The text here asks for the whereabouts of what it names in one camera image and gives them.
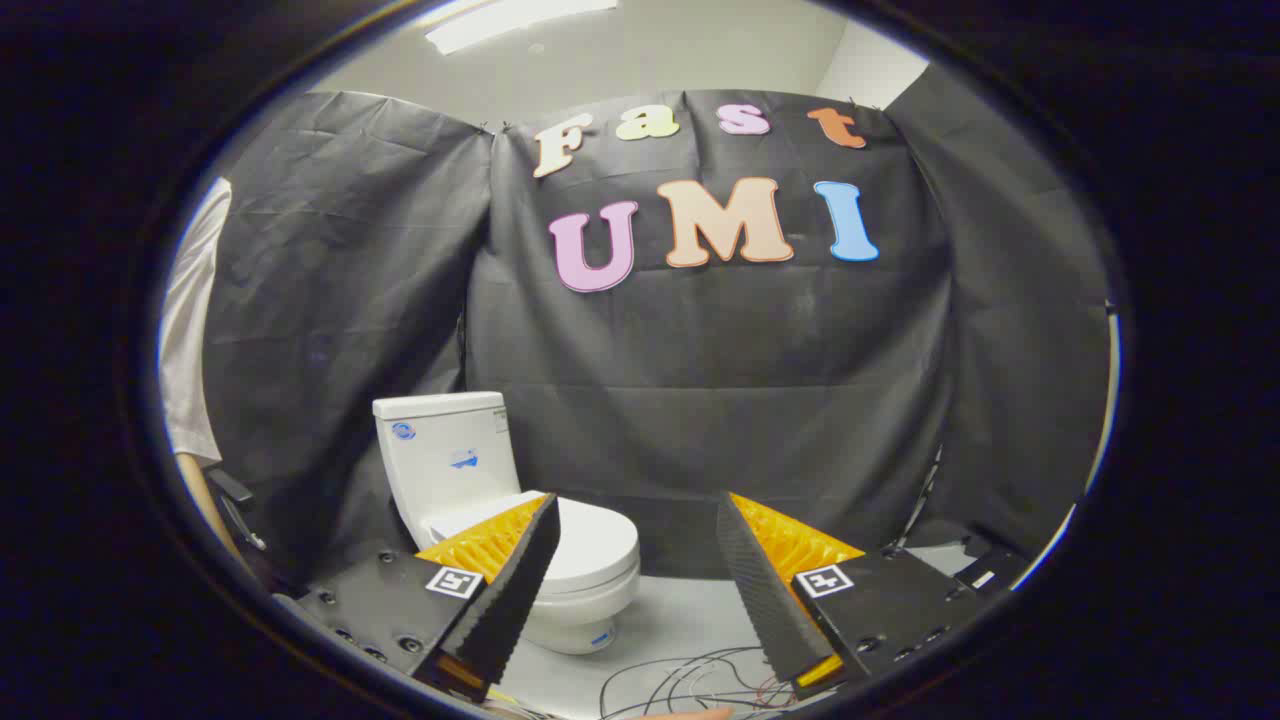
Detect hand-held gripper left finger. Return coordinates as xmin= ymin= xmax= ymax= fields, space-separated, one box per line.
xmin=290 ymin=492 xmax=563 ymax=706

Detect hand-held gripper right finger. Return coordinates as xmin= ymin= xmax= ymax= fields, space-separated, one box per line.
xmin=715 ymin=490 xmax=991 ymax=701

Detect white toilet lid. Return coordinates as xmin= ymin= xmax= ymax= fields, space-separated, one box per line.
xmin=425 ymin=490 xmax=641 ymax=598

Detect white toilet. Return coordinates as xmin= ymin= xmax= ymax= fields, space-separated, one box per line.
xmin=372 ymin=391 xmax=641 ymax=657

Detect black backdrop cloth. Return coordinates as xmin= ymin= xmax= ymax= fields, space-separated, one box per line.
xmin=200 ymin=65 xmax=1111 ymax=591

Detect black stand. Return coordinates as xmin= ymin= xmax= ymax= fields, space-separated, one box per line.
xmin=205 ymin=465 xmax=271 ymax=561

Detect tangled black cables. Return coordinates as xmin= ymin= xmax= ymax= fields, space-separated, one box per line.
xmin=598 ymin=645 xmax=801 ymax=719

